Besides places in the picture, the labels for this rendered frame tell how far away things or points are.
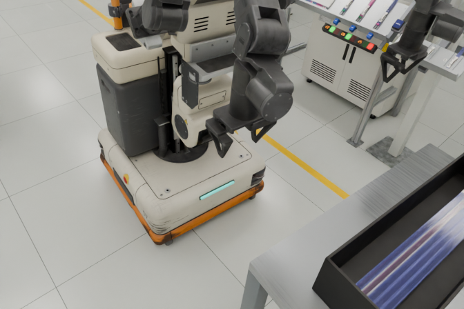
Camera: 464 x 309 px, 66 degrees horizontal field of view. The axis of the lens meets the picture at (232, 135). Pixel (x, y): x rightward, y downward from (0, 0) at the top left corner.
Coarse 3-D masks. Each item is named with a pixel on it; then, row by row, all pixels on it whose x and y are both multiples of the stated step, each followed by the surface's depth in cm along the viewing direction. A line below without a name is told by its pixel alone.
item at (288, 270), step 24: (408, 168) 98; (432, 168) 99; (360, 192) 90; (384, 192) 90; (408, 192) 91; (336, 216) 84; (360, 216) 84; (288, 240) 78; (312, 240) 78; (336, 240) 78; (264, 264) 73; (288, 264) 73; (312, 264) 74; (264, 288) 72; (288, 288) 69
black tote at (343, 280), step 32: (416, 192) 77; (448, 192) 90; (384, 224) 75; (416, 224) 82; (352, 256) 73; (384, 256) 75; (448, 256) 76; (320, 288) 67; (352, 288) 59; (416, 288) 70; (448, 288) 70
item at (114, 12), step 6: (120, 0) 147; (126, 0) 149; (108, 6) 140; (114, 6) 140; (120, 6) 141; (126, 6) 147; (114, 12) 141; (120, 12) 141; (126, 18) 150; (126, 24) 150
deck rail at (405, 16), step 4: (412, 4) 183; (408, 8) 184; (412, 8) 184; (404, 12) 184; (408, 12) 183; (404, 16) 184; (408, 16) 185; (404, 20) 185; (392, 32) 184; (396, 32) 187; (388, 36) 185; (392, 36) 185; (388, 40) 186; (392, 40) 188
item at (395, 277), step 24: (456, 216) 80; (408, 240) 74; (432, 240) 75; (456, 240) 75; (384, 264) 70; (408, 264) 70; (432, 264) 71; (360, 288) 66; (384, 288) 66; (408, 288) 66
